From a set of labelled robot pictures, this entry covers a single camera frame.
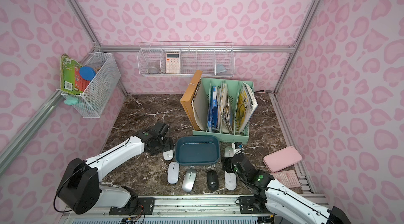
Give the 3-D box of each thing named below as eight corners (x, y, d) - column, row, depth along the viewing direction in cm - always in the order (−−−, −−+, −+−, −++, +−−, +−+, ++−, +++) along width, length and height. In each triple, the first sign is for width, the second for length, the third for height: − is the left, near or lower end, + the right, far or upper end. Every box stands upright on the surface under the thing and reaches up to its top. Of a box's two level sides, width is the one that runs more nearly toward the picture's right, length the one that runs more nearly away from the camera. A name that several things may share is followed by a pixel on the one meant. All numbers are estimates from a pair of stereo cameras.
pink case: (270, 174, 84) (272, 173, 82) (261, 159, 89) (262, 157, 87) (301, 161, 89) (303, 159, 87) (290, 147, 94) (292, 145, 92)
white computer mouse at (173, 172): (166, 183, 81) (165, 182, 80) (169, 163, 88) (168, 161, 87) (178, 183, 81) (177, 182, 80) (180, 163, 88) (179, 161, 87)
